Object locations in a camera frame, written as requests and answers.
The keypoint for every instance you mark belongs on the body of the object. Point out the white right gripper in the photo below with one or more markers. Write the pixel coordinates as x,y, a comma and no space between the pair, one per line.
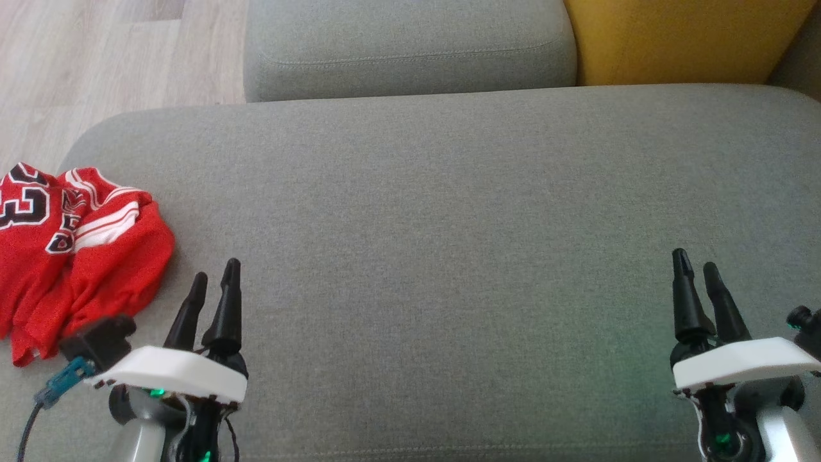
744,359

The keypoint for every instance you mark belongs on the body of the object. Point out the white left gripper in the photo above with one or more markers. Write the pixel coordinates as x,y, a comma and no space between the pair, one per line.
173,372

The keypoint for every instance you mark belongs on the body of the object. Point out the red basketball jersey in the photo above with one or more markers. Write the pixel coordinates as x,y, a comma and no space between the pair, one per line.
25,269

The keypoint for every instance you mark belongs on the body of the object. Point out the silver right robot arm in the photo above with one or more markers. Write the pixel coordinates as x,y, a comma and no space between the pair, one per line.
786,436

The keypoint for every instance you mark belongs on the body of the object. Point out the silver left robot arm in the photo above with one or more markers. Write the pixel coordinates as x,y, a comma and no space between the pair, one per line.
144,443

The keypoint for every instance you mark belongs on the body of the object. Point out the grey sofa seat cushion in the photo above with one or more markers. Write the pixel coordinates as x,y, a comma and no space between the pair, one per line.
436,244

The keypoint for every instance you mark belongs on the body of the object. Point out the grey sofa corner cushion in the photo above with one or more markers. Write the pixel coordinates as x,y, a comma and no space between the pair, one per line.
802,64

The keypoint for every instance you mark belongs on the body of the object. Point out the yellow sofa cushion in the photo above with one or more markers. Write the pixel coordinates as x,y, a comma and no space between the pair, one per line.
680,38

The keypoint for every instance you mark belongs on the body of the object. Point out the grey sofa back cushion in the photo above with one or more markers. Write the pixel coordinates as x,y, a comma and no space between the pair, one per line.
410,45

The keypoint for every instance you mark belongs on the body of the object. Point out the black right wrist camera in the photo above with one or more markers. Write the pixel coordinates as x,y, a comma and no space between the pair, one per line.
807,327

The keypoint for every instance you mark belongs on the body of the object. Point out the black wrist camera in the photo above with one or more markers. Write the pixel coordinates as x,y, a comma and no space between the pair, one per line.
807,327
99,340

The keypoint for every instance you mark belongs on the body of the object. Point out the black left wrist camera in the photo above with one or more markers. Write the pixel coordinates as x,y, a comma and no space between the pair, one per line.
99,340

